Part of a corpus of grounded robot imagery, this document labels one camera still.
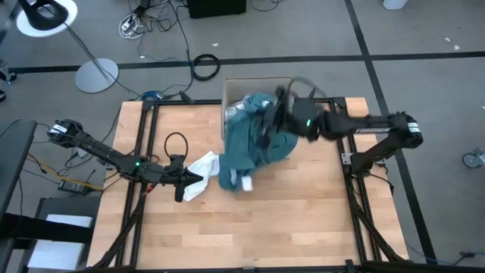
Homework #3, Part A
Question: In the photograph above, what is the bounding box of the blue floor cable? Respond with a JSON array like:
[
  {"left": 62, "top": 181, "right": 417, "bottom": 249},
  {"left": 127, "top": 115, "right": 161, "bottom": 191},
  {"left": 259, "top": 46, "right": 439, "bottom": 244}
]
[{"left": 142, "top": 89, "right": 164, "bottom": 102}]

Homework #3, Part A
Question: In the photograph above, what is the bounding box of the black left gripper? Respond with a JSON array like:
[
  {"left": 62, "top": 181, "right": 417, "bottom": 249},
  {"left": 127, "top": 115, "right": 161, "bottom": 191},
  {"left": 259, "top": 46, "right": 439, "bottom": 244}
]
[{"left": 161, "top": 153, "right": 205, "bottom": 203}]

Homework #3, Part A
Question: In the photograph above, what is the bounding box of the black power strip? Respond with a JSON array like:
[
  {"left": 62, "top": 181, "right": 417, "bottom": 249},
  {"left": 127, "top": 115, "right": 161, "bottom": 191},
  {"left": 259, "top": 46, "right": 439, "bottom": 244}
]
[{"left": 57, "top": 179, "right": 92, "bottom": 196}]

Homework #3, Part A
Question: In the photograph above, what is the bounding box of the dark cart with white top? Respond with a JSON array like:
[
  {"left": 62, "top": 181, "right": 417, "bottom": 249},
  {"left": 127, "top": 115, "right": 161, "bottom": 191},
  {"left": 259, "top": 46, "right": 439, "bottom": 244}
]
[{"left": 20, "top": 196, "right": 102, "bottom": 273}]

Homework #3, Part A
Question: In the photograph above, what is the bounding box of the black beam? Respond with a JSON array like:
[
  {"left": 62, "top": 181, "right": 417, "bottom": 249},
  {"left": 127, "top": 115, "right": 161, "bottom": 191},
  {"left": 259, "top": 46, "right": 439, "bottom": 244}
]
[{"left": 0, "top": 213, "right": 95, "bottom": 244}]

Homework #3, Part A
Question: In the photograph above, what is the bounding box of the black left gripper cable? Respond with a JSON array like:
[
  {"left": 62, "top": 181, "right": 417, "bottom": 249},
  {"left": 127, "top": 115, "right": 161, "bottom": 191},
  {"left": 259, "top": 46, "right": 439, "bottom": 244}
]
[{"left": 164, "top": 131, "right": 189, "bottom": 162}]

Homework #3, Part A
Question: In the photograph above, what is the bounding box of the white power strip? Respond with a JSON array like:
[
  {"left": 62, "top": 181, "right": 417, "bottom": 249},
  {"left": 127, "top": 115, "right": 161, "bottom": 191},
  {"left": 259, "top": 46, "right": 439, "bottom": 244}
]
[{"left": 120, "top": 14, "right": 144, "bottom": 39}]

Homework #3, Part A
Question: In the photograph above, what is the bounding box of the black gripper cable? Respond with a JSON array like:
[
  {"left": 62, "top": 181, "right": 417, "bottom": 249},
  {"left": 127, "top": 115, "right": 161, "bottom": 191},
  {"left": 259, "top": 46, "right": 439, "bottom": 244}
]
[
  {"left": 287, "top": 75, "right": 330, "bottom": 100},
  {"left": 164, "top": 131, "right": 189, "bottom": 162}
]

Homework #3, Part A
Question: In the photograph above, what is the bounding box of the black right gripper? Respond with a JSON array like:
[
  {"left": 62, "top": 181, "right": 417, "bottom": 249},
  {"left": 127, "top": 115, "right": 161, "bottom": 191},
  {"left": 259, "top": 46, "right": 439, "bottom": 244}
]
[{"left": 259, "top": 86, "right": 324, "bottom": 149}]

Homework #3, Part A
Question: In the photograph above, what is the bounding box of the grey caster wheel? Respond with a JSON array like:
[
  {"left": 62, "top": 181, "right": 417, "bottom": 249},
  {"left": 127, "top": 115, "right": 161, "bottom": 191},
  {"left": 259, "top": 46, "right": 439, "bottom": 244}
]
[{"left": 461, "top": 149, "right": 485, "bottom": 170}]

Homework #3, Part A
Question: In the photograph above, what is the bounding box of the floor lamp with grey base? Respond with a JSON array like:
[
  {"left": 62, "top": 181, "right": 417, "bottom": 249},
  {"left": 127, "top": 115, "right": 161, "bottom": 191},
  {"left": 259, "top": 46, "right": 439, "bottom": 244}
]
[{"left": 17, "top": 0, "right": 119, "bottom": 94}]

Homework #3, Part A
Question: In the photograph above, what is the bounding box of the beige cardboard box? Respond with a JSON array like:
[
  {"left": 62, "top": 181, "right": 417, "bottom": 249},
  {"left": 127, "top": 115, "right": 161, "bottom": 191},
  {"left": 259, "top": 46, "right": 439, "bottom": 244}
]
[{"left": 221, "top": 75, "right": 304, "bottom": 141}]

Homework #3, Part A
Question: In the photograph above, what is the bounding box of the plain white garment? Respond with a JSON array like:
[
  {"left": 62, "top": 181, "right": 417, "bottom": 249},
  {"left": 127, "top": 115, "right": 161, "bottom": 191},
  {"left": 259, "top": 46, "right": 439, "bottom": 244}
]
[{"left": 183, "top": 150, "right": 221, "bottom": 202}]

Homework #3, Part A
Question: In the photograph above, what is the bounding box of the black desk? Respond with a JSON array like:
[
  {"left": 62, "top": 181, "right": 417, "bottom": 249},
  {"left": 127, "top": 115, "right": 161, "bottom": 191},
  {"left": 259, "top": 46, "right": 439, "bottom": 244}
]
[{"left": 0, "top": 120, "right": 38, "bottom": 213}]

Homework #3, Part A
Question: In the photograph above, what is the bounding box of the black aluminium table frame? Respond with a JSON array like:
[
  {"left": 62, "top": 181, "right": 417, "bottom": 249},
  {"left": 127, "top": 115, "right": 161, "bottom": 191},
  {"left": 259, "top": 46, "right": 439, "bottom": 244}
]
[{"left": 89, "top": 96, "right": 410, "bottom": 273}]

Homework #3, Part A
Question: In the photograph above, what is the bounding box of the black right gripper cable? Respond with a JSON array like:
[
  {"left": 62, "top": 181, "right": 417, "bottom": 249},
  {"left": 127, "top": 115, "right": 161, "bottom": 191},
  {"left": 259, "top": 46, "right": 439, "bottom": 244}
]
[{"left": 287, "top": 75, "right": 330, "bottom": 100}]

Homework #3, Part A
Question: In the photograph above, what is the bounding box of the black coiled floor cable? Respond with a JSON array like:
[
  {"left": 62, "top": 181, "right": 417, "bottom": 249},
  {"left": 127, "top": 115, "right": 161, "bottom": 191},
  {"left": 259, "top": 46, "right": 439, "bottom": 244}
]
[{"left": 192, "top": 52, "right": 221, "bottom": 82}]

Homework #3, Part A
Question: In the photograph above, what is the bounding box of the green patterned shirt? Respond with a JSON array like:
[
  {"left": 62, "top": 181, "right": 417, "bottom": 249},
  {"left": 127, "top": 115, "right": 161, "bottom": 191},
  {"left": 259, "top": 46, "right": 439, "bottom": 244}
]
[{"left": 217, "top": 92, "right": 299, "bottom": 193}]

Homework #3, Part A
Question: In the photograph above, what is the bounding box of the white floor object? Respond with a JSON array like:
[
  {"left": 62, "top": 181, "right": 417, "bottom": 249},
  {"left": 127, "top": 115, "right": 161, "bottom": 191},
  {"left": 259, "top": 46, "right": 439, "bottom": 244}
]
[{"left": 382, "top": 0, "right": 408, "bottom": 11}]

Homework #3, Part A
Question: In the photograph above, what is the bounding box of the black floor box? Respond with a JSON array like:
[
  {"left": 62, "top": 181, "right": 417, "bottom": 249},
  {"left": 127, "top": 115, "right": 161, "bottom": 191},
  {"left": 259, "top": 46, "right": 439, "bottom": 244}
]
[{"left": 188, "top": 0, "right": 247, "bottom": 19}]

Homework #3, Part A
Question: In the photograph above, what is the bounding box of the black cable plug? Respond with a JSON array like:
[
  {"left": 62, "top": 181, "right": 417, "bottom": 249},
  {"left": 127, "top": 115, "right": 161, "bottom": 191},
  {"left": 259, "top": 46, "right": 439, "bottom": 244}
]
[{"left": 452, "top": 249, "right": 485, "bottom": 266}]

